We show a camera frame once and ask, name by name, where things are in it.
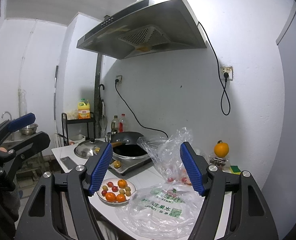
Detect steel bowl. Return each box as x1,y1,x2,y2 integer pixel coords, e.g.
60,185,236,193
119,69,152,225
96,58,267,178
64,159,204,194
19,123,38,135

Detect orange on glass jar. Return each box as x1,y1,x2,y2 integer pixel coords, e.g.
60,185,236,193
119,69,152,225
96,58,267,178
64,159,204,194
214,140,229,158

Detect clear plastic bag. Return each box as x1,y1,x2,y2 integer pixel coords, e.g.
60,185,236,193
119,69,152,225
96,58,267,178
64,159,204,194
137,127,194,185

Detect black metal rack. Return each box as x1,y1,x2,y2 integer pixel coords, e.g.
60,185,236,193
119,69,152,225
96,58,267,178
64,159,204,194
61,112,95,146

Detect black wok wooden handle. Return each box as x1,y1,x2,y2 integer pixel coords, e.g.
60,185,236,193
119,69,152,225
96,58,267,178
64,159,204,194
110,132,143,147

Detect steel wok lid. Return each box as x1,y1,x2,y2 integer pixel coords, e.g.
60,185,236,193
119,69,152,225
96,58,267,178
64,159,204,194
74,139,104,159

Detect wall socket right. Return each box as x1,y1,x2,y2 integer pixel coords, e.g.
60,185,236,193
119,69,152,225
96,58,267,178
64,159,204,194
220,66,233,81

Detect oil bottle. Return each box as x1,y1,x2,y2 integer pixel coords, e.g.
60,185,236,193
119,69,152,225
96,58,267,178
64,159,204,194
111,115,119,134

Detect silver induction cooker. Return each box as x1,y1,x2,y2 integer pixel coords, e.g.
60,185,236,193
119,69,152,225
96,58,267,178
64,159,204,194
109,153,152,176

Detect large orange mandarin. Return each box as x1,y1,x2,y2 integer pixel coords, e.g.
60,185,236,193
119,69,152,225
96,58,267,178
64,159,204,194
105,192,117,203

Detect red cap sauce bottle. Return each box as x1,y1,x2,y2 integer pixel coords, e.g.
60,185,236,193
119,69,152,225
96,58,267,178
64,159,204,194
119,114,127,133

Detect steel faucet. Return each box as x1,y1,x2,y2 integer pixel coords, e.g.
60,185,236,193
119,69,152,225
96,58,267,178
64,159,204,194
1,111,12,121

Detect steel sink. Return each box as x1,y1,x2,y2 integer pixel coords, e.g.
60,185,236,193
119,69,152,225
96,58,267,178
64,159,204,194
2,131,35,145

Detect steel range hood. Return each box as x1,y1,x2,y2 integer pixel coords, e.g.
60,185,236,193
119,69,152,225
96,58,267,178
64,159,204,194
76,0,207,60

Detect yellow green sponge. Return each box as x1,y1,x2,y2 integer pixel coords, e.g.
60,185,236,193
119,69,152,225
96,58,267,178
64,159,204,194
230,165,241,174

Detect printed white plastic bag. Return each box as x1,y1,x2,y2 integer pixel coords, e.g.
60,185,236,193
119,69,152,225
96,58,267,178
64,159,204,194
115,183,204,239

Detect white ceramic plate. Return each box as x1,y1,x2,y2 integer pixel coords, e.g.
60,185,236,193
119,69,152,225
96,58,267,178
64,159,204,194
97,178,136,204

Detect grey smartphone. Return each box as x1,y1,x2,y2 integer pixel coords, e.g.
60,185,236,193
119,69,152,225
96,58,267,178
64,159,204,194
60,156,77,170

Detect hood power cable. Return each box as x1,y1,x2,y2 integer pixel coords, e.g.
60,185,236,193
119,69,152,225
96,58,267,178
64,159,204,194
197,21,232,116

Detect black power cable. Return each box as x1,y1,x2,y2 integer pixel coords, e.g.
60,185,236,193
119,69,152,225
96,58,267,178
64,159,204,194
114,78,169,138

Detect red cherry tomato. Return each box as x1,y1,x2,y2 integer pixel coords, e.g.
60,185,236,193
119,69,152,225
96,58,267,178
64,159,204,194
107,181,113,187
101,190,107,196
112,186,118,192

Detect yellow detergent bottle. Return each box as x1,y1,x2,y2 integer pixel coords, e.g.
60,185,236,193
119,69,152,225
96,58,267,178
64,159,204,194
77,98,91,119

